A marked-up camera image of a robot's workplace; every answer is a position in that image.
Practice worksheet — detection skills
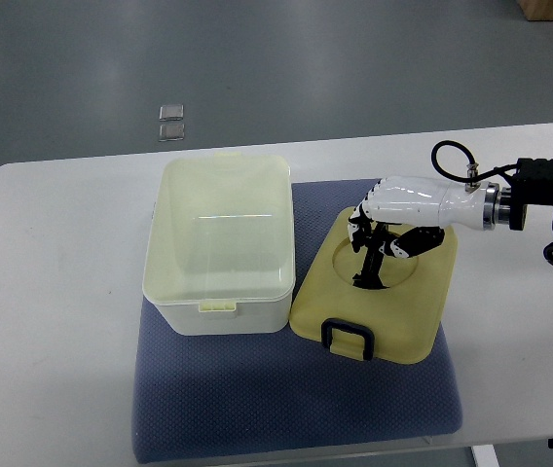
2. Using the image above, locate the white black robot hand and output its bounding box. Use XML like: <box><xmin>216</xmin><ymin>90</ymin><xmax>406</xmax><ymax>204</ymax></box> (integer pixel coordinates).
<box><xmin>348</xmin><ymin>176</ymin><xmax>499</xmax><ymax>259</ymax></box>

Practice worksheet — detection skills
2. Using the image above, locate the yellow box lid black handle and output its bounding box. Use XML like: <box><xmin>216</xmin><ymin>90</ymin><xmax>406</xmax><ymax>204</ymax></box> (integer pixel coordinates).
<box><xmin>289</xmin><ymin>207</ymin><xmax>458</xmax><ymax>364</ymax></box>

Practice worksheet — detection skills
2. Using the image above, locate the white storage box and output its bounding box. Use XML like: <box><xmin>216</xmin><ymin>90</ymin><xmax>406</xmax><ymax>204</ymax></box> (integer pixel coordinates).
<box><xmin>142</xmin><ymin>155</ymin><xmax>296</xmax><ymax>336</ymax></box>

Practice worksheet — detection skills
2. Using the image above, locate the lower metal floor plate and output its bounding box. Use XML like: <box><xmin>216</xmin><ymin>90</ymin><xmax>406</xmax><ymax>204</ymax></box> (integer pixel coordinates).
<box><xmin>159</xmin><ymin>122</ymin><xmax>185</xmax><ymax>142</ymax></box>

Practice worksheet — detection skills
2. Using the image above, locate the metal floor plate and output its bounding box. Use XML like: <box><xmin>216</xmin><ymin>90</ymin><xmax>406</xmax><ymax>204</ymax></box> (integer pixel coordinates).
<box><xmin>159</xmin><ymin>122</ymin><xmax>185</xmax><ymax>142</ymax></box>
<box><xmin>159</xmin><ymin>103</ymin><xmax>184</xmax><ymax>122</ymax></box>

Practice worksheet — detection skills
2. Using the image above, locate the upper metal floor plate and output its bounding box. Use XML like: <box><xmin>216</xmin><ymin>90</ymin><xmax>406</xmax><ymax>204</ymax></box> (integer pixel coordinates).
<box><xmin>159</xmin><ymin>103</ymin><xmax>184</xmax><ymax>122</ymax></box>

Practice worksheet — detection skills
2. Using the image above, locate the blue grey cushion mat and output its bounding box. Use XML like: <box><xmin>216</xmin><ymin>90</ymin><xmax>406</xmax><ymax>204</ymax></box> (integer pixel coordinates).
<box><xmin>131</xmin><ymin>177</ymin><xmax>464</xmax><ymax>465</ymax></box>

